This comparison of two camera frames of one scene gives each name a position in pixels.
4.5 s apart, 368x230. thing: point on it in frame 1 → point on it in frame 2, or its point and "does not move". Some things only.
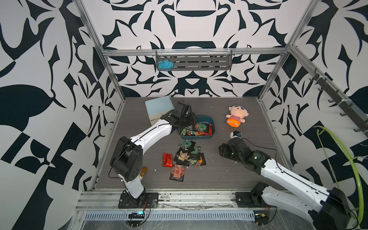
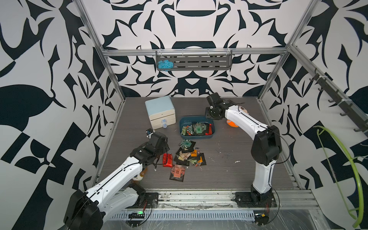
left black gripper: x=190 y=120 → x=165 y=147
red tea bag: x=210 y=130 does not move
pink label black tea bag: x=177 y=173 does not move
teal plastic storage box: x=204 y=128 does not move
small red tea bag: x=167 y=160 does not move
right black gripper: x=222 y=149 → x=207 y=115
